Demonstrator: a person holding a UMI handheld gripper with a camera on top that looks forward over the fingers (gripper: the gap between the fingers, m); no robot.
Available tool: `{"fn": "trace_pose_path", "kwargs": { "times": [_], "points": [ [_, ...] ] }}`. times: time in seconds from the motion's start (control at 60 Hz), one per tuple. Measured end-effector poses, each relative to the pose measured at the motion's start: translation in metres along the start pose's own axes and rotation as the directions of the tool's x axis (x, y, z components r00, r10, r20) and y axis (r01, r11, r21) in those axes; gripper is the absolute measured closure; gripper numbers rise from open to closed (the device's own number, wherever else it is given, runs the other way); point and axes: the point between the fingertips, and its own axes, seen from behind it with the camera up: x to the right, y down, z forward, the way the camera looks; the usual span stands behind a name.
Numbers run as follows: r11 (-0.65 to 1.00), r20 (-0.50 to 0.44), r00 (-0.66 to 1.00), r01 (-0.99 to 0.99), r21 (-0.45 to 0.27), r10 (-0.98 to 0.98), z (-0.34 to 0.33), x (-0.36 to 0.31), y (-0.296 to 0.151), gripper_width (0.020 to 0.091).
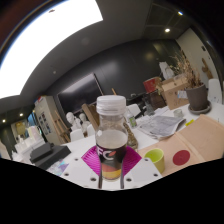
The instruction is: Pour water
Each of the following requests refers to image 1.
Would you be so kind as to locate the white plaster figure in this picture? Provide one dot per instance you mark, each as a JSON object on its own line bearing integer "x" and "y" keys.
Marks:
{"x": 166, "y": 70}

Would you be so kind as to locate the small grey bottle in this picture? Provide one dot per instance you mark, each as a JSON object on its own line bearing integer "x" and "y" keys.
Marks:
{"x": 149, "y": 108}

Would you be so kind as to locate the black wall screen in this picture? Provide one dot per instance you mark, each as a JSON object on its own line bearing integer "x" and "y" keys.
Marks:
{"x": 80, "y": 95}

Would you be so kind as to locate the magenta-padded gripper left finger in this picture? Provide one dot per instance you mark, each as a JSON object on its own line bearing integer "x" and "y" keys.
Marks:
{"x": 90, "y": 161}

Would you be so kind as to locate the brown cardboard box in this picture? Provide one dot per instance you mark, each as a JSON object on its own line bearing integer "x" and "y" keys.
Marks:
{"x": 173, "y": 95}

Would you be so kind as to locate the wooden wall figure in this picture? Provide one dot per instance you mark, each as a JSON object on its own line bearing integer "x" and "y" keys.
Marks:
{"x": 206, "y": 68}

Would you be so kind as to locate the white green spray bottle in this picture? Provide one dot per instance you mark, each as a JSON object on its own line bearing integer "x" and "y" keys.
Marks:
{"x": 132, "y": 120}

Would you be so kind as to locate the small yellow note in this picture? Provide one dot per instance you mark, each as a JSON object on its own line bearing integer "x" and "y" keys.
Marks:
{"x": 189, "y": 122}

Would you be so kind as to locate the white-capped clear drink bottle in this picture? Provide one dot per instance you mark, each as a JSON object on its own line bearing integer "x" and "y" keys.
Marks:
{"x": 111, "y": 143}

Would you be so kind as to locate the black flat cases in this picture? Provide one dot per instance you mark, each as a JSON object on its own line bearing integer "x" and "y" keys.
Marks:
{"x": 50, "y": 155}

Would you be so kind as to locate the wooden easel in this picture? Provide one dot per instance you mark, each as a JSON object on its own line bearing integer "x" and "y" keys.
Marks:
{"x": 114, "y": 91}
{"x": 62, "y": 128}

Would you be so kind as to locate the yellow-green ceramic mug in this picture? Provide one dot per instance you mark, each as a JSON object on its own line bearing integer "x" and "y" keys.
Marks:
{"x": 158, "y": 161}

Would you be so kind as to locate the white plaster bust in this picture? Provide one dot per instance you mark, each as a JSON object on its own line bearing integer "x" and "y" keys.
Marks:
{"x": 70, "y": 120}
{"x": 83, "y": 119}

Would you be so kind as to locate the flat round red coaster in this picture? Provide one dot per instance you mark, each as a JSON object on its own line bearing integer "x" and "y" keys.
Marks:
{"x": 181, "y": 157}

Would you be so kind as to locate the white plastic chair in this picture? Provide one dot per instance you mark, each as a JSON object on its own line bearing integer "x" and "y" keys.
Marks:
{"x": 76, "y": 135}
{"x": 215, "y": 90}
{"x": 90, "y": 130}
{"x": 134, "y": 109}

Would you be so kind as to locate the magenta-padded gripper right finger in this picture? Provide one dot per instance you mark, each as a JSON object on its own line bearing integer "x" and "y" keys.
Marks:
{"x": 135, "y": 163}

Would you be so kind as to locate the grey printed newspaper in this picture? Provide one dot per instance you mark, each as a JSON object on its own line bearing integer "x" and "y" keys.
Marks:
{"x": 161, "y": 126}

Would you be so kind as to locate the dried plant in dark pot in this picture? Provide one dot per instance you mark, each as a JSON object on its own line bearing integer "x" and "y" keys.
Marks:
{"x": 197, "y": 96}

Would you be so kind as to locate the grey plant saucer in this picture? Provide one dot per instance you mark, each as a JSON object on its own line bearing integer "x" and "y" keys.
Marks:
{"x": 200, "y": 111}

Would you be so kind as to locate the red box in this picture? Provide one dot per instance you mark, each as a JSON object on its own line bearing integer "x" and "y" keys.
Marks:
{"x": 151, "y": 85}

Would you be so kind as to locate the large ceiling light panel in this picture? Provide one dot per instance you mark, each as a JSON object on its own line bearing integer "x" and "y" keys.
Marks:
{"x": 43, "y": 43}

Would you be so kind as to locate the white shelf unit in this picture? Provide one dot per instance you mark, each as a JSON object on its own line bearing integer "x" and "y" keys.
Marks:
{"x": 46, "y": 120}

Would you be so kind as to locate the brown carved wooden sculpture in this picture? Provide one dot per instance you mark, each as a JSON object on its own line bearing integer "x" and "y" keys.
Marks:
{"x": 132, "y": 139}

